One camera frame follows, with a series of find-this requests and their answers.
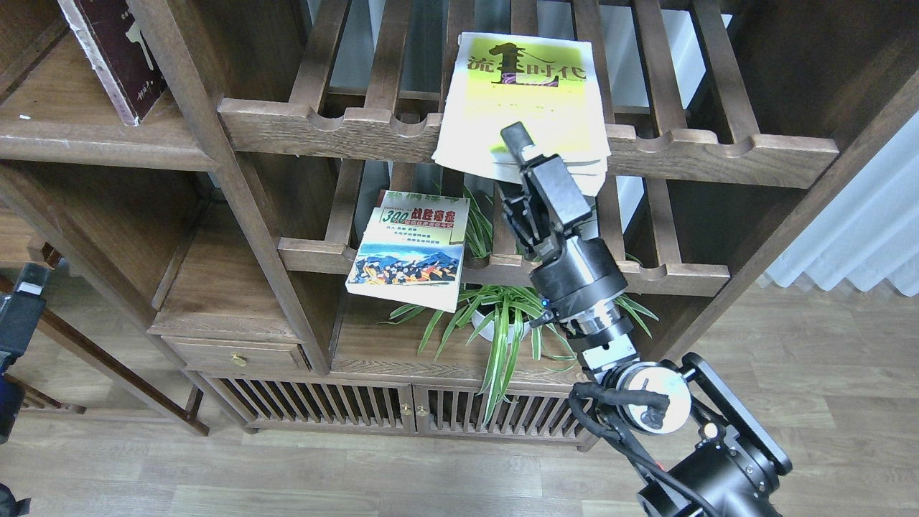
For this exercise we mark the white plant pot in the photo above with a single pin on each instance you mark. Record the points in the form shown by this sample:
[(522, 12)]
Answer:
[(488, 331)]

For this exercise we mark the yellow green cover book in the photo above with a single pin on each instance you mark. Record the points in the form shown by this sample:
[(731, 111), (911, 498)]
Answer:
[(549, 85)]

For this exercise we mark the colorful illustrated paperback book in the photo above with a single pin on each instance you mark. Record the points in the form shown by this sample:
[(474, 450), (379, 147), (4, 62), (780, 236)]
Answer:
[(412, 250)]

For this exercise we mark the white pleated curtain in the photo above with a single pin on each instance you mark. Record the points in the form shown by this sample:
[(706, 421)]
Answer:
[(869, 233)]

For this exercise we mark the maroon hardcover book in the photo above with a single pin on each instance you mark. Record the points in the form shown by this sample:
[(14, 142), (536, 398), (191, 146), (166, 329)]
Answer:
[(113, 41)]

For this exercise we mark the right slatted cabinet door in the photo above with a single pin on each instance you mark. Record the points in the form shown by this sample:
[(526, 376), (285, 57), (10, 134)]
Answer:
[(527, 415)]

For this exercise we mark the slatted cabinet door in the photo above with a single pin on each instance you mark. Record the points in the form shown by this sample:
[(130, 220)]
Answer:
[(323, 405), (527, 415)]

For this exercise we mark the wooden drawer with brass knob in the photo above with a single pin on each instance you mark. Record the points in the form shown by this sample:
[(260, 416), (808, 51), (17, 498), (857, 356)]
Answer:
[(212, 354)]

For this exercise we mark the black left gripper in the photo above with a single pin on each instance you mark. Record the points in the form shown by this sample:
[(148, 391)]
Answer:
[(21, 310)]

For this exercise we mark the left slatted cabinet door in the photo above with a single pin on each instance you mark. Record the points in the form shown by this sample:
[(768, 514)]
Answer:
[(323, 405)]

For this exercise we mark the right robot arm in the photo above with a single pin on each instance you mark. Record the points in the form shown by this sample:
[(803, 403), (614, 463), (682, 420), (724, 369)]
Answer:
[(699, 451)]

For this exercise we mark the green spider plant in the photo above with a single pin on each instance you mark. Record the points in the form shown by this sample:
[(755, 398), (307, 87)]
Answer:
[(499, 313)]

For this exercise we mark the dark wooden bookshelf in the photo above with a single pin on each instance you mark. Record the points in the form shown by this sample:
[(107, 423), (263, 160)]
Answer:
[(230, 212)]

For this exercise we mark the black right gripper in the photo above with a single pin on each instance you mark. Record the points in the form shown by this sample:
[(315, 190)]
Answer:
[(544, 202)]

